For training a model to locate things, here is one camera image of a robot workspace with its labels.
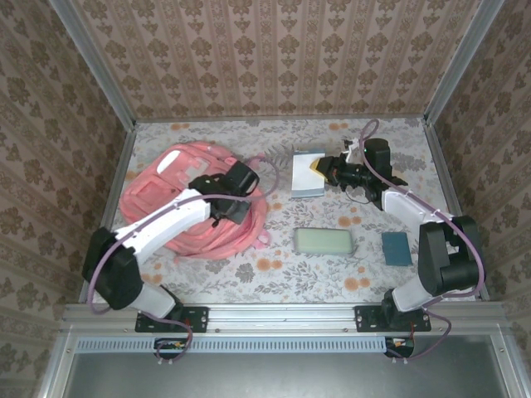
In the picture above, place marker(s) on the aluminium side rail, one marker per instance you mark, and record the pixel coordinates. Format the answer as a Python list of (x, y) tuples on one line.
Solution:
[(443, 166), (123, 143)]

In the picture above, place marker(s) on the aluminium mounting rail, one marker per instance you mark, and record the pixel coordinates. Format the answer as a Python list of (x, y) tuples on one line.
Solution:
[(282, 319)]

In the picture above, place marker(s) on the small teal notebook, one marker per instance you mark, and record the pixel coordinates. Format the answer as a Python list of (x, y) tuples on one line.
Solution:
[(396, 248)]

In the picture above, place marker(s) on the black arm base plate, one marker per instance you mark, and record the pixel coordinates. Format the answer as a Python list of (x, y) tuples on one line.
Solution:
[(365, 319), (199, 319)]

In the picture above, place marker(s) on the white notebook grey spine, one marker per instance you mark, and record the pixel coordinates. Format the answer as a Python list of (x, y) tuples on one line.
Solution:
[(305, 178)]

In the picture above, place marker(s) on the grey metal panel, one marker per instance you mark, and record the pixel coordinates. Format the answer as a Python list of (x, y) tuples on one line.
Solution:
[(269, 377)]

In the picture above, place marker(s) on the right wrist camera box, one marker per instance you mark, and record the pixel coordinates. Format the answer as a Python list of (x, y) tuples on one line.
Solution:
[(354, 149)]

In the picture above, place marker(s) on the aluminium back rail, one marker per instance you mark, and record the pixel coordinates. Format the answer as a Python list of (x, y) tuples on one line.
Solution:
[(373, 117)]

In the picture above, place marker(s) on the green pencil case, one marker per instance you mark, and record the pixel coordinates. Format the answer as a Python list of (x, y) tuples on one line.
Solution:
[(323, 241)]

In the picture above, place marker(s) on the pink backpack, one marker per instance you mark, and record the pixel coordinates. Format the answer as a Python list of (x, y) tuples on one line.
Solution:
[(145, 195)]

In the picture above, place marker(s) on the aluminium frame post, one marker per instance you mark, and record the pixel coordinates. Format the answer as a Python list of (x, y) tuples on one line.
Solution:
[(460, 62), (96, 62)]

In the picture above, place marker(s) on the black connector board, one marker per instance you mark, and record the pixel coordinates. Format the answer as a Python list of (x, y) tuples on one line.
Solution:
[(400, 346), (170, 348)]

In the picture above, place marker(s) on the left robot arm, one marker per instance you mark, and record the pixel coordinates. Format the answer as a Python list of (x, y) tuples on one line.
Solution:
[(166, 219)]

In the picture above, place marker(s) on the floral table cover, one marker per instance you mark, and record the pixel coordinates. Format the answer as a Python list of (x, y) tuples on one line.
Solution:
[(311, 269)]

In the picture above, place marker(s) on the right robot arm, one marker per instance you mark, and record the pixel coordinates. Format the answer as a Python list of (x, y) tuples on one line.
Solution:
[(439, 265)]

